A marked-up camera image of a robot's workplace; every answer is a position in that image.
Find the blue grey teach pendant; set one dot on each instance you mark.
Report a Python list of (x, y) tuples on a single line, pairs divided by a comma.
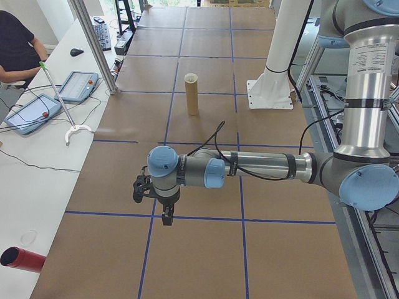
[(32, 113), (76, 87)]

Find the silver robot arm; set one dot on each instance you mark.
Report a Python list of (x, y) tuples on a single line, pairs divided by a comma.
[(265, 162)]

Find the clear plastic lid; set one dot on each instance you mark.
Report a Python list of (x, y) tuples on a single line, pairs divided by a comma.
[(29, 238)]

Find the person in black shirt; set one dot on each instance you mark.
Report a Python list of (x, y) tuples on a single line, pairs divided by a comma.
[(15, 40)]

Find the white feather shuttlecock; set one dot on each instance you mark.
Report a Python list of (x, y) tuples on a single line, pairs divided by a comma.
[(191, 77)]

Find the black phone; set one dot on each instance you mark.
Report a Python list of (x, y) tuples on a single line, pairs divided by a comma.
[(99, 20)]

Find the metal bar frame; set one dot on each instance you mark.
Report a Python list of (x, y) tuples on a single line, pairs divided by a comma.
[(358, 236)]

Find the red tube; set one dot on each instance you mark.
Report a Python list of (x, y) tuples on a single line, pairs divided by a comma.
[(26, 261)]

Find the black computer keyboard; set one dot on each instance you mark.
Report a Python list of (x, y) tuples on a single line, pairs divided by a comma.
[(103, 37)]

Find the black metal stand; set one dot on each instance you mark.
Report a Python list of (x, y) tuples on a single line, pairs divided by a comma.
[(126, 18)]

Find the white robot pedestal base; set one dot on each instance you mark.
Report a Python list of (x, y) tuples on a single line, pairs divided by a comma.
[(271, 93)]

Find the black computer mouse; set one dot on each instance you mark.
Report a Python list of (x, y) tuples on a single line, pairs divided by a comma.
[(76, 52)]

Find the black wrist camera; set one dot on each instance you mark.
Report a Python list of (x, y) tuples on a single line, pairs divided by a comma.
[(140, 190)]

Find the brown cardboard tube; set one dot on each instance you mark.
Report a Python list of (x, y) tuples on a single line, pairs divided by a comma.
[(192, 99)]

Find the black box white label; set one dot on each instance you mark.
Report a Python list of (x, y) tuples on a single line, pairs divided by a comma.
[(122, 43)]

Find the aluminium frame post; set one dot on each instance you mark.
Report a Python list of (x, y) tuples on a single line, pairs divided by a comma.
[(99, 53)]

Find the white desk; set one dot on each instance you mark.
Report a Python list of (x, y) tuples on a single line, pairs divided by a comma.
[(31, 193)]

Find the person forearm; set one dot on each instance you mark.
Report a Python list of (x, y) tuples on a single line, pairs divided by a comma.
[(18, 74)]

